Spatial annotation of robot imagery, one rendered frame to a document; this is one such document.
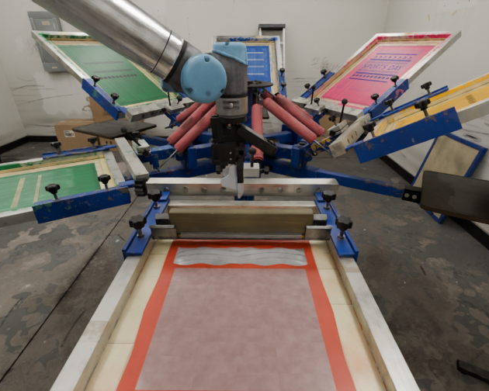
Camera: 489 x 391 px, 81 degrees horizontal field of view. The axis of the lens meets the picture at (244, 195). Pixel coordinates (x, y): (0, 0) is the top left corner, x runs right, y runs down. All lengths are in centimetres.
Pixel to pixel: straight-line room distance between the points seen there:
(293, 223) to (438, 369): 136
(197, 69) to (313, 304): 54
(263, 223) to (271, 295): 21
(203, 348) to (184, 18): 464
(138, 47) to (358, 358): 65
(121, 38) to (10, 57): 556
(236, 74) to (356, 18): 447
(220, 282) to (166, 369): 23
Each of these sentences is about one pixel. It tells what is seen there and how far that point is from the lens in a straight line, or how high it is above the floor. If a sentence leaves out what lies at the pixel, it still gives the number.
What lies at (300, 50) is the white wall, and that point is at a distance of 489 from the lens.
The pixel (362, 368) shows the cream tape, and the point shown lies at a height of 96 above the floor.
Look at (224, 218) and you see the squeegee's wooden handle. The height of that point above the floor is 104.
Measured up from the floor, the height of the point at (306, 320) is 96.
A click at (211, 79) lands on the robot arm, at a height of 142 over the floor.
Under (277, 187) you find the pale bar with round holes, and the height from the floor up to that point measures 103.
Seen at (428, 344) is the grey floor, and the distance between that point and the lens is 206.
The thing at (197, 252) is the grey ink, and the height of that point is 96.
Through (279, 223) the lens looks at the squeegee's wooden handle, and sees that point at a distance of 82.
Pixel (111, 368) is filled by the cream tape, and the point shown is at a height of 96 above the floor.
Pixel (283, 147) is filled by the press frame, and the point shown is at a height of 102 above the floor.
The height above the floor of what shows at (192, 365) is 96.
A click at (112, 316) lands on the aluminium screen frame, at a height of 99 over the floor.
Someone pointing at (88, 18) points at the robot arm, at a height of 150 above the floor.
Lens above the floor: 147
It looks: 27 degrees down
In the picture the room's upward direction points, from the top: straight up
